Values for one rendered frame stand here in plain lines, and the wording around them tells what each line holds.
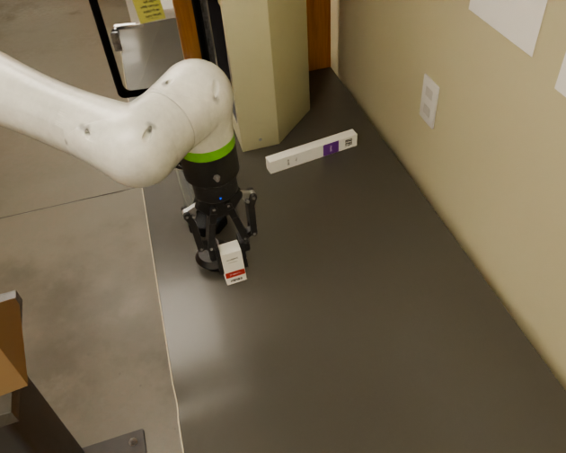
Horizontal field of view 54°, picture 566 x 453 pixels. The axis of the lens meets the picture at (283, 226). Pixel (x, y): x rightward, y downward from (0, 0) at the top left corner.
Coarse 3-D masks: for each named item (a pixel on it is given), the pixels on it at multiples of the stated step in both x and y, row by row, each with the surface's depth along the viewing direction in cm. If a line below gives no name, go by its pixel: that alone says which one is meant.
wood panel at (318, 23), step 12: (312, 0) 174; (324, 0) 175; (312, 12) 176; (324, 12) 177; (312, 24) 179; (324, 24) 180; (312, 36) 182; (324, 36) 183; (312, 48) 185; (324, 48) 186; (312, 60) 188; (324, 60) 189
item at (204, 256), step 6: (216, 240) 125; (222, 240) 130; (198, 252) 128; (204, 252) 127; (198, 258) 127; (204, 258) 126; (204, 264) 125; (210, 264) 125; (216, 264) 125; (210, 270) 127; (216, 270) 127
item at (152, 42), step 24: (120, 0) 155; (144, 0) 156; (168, 0) 156; (120, 24) 159; (144, 24) 160; (168, 24) 161; (192, 24) 162; (144, 48) 165; (168, 48) 166; (192, 48) 167; (120, 72) 169; (144, 72) 170
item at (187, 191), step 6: (180, 162) 121; (174, 168) 125; (180, 174) 124; (180, 180) 125; (180, 186) 127; (186, 186) 125; (186, 192) 127; (192, 192) 126; (186, 198) 128; (192, 198) 127; (186, 204) 130; (198, 210) 130; (198, 216) 131; (204, 216) 131; (222, 216) 135; (198, 222) 133; (204, 222) 133
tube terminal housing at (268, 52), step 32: (224, 0) 129; (256, 0) 131; (288, 0) 141; (256, 32) 136; (288, 32) 146; (256, 64) 142; (288, 64) 151; (256, 96) 148; (288, 96) 157; (256, 128) 155; (288, 128) 163
